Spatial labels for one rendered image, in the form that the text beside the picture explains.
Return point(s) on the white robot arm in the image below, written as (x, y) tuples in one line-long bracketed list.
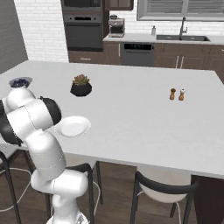
[(43, 151)]

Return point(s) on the black pot with succulent plant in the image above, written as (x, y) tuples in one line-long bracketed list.
[(81, 86)]

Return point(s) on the white plate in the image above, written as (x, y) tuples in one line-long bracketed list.
[(73, 126)]

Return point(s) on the brown pepper shaker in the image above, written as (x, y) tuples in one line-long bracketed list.
[(172, 94)]

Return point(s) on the grey dishwasher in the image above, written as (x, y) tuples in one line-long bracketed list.
[(137, 54)]

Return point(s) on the brown salt shaker white top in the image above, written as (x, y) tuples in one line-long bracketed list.
[(182, 94)]

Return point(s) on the silver coffee machine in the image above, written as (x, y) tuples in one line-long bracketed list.
[(116, 26)]

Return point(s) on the grey soap dispenser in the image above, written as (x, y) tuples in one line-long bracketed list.
[(153, 30)]

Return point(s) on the brown base cupboards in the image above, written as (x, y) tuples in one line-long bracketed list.
[(186, 57)]

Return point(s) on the grey plate with dark food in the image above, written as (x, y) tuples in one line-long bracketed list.
[(20, 82)]

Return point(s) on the dark sink basin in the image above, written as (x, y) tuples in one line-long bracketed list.
[(182, 38)]

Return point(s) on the chrome tap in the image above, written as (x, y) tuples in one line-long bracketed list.
[(183, 27)]

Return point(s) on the black microwave oven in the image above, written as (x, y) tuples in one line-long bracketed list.
[(82, 4)]

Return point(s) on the window with grey blinds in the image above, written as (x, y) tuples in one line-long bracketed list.
[(180, 8)]

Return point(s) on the black wall oven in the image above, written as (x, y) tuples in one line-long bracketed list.
[(83, 31)]

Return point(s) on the brown wall cupboard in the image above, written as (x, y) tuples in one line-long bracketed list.
[(119, 4)]

